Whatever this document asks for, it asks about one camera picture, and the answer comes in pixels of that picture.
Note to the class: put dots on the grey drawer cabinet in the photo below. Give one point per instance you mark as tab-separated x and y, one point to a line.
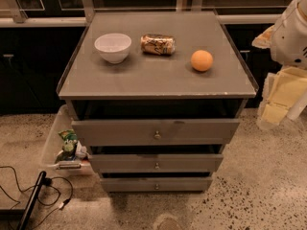
152	87

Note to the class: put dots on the crushed brown soda can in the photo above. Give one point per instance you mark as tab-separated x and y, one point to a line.
158	44

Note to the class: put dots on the grey bottom drawer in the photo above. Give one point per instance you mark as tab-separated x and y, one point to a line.
157	184

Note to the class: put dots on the clear plastic storage bin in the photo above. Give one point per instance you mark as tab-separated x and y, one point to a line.
53	147

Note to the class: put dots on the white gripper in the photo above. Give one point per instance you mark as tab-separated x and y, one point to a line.
289	40

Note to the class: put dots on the white ceramic bowl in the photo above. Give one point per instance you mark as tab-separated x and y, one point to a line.
113	48

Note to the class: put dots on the grey drawer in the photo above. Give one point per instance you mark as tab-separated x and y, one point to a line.
155	163
155	132
157	184

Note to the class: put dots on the grey top drawer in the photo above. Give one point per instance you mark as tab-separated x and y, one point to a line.
155	132

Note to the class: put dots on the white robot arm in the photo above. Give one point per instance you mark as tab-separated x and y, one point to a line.
285	93

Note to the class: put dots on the orange fruit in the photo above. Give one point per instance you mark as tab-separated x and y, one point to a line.
201	60

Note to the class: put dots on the black flat bar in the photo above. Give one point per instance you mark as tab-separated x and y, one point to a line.
31	202

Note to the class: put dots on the green snack bag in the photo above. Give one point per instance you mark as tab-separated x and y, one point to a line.
69	145

